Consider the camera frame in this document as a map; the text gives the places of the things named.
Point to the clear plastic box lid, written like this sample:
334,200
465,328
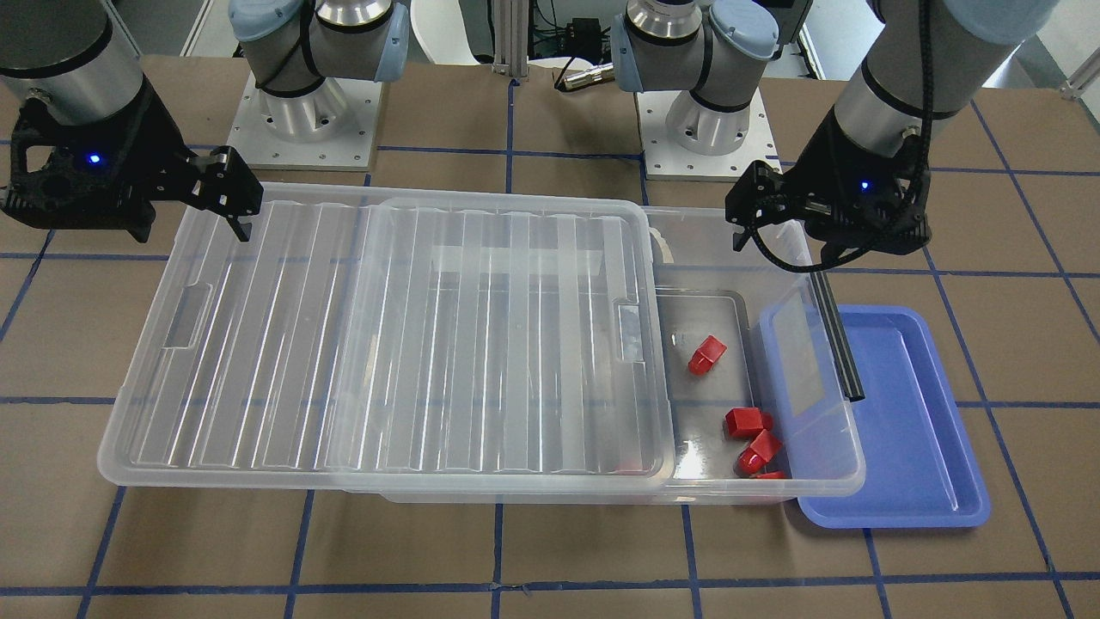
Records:
233,379

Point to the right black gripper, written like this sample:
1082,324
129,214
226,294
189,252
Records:
156,162

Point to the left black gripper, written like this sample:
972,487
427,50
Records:
811,174

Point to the black rubber strip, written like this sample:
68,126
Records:
846,369

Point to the aluminium frame post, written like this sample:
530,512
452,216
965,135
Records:
510,38

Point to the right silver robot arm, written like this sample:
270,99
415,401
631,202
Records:
82,58

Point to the clear plastic storage box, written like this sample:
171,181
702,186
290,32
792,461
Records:
756,387

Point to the blue plastic tray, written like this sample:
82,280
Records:
898,459

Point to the white chair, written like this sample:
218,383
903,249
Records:
439,28

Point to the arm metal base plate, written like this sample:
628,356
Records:
684,141
333,128

